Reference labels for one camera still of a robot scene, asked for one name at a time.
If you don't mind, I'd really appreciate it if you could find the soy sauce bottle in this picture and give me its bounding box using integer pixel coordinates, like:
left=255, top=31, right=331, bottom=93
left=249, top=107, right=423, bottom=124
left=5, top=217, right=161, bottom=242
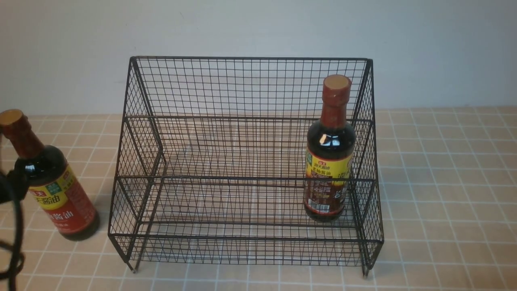
left=0, top=109, right=100, bottom=241
left=303, top=74, right=356, bottom=222

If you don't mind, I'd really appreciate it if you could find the black wire mesh rack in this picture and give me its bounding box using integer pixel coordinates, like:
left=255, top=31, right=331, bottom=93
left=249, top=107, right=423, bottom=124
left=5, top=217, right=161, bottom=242
left=108, top=56, right=385, bottom=278

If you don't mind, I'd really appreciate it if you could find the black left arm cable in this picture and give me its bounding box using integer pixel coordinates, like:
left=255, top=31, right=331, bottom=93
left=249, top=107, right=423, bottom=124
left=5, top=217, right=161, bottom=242
left=0, top=162, right=29, bottom=291

